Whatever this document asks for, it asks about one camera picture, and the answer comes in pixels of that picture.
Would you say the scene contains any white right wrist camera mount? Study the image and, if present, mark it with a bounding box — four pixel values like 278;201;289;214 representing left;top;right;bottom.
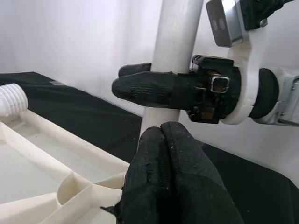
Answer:
205;0;269;126

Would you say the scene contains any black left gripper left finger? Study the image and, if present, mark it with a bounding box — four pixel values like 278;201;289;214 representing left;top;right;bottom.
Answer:
100;126;175;224

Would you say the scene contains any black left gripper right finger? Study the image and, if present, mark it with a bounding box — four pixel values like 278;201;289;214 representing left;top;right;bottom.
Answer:
160;120;244;224

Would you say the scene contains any white plastic table leg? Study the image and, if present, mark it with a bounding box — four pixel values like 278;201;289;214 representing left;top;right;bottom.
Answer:
0;83;29;119
137;0;205;151

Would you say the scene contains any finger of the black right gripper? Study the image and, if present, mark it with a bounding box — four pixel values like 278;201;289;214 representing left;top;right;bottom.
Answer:
118;62;152;78
111;70;187;110

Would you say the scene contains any white plastic table top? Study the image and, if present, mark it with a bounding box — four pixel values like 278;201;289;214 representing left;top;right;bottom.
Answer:
0;109;141;224

